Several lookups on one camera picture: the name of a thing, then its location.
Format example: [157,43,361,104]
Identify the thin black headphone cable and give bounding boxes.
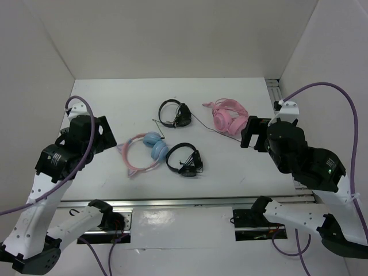
[152,113,255,149]

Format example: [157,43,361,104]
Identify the pink blue cat-ear headphones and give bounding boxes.
[116,132,169,178]

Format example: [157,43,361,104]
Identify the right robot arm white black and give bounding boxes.
[241,116,367,259]

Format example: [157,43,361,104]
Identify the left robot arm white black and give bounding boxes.
[1,115,125,275]

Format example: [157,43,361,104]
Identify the black headphones near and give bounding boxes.
[165,142,205,178]

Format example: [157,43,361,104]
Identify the black headphones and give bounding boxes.
[158,99,192,128]
[165,142,205,178]

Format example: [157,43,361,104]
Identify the black headphones far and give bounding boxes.
[158,99,192,128]

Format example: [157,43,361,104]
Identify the pink gaming headset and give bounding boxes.
[202,98,249,136]

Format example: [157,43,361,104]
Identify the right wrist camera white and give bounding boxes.
[270,100,300,124]

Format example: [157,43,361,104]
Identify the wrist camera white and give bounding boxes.
[65,102,89,121]
[270,100,300,124]

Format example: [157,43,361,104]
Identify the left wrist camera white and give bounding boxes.
[65,102,89,121]

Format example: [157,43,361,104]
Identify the aluminium side rail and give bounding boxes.
[265,79,282,108]

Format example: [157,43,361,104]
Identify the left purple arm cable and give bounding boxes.
[0,95,95,217]

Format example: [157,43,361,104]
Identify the aluminium front rail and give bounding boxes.
[56,195,317,209]

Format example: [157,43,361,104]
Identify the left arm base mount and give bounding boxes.
[81,208,133,244]

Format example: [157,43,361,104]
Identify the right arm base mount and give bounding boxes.
[229,209,288,242]

